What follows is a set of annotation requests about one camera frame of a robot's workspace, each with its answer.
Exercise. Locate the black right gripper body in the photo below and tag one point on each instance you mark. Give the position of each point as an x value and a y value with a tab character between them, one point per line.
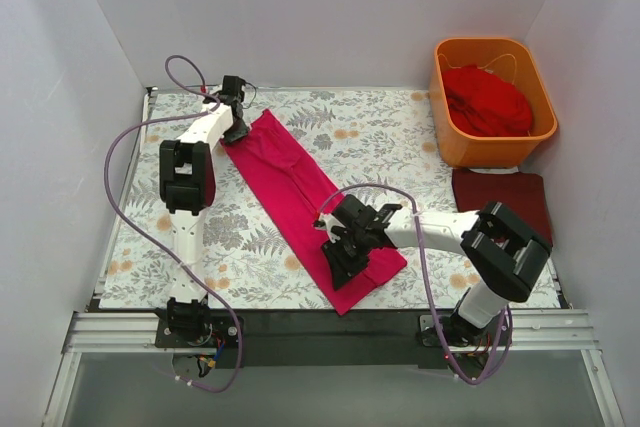
347	251

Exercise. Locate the aluminium frame rail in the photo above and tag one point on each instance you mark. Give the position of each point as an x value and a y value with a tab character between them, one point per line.
314	368

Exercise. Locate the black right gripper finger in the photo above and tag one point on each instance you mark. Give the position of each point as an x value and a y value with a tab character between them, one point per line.
356	258
335	255

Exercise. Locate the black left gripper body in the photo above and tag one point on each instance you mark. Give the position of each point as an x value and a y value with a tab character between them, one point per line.
237	130

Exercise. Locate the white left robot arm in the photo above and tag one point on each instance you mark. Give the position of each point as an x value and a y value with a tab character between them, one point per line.
187	187

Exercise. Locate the folded maroon t shirt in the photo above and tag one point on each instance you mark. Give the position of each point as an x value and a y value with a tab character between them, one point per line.
522	192

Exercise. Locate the orange plastic basket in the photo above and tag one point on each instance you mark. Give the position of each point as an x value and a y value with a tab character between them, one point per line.
511	61

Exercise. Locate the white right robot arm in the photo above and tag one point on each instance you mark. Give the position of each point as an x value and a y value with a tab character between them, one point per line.
507	253

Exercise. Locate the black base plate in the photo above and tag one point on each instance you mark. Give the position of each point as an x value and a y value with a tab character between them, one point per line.
313	338

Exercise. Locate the red t shirt in basket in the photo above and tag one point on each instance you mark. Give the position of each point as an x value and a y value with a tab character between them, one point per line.
481	104

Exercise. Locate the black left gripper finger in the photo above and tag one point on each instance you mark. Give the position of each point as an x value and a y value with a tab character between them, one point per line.
231	138
241	129

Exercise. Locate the pink t shirt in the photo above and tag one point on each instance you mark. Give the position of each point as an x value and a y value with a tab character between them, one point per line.
291	188

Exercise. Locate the floral table cloth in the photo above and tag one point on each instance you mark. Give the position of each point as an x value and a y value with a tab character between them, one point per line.
380	142

